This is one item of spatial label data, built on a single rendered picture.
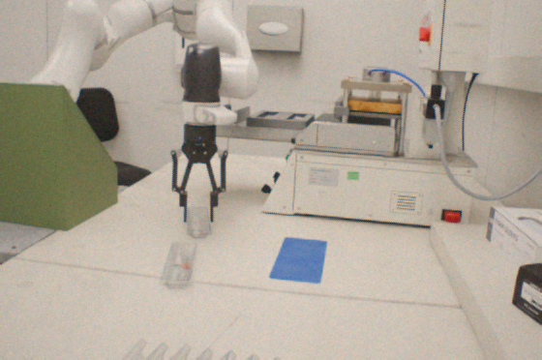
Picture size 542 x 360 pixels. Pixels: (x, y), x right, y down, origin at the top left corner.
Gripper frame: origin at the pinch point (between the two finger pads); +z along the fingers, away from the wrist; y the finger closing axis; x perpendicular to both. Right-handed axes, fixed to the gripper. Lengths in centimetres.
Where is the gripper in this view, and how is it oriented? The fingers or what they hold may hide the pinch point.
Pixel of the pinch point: (198, 208)
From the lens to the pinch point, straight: 119.3
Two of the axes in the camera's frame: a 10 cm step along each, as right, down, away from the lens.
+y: -9.9, -0.2, -1.6
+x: 1.6, 1.9, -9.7
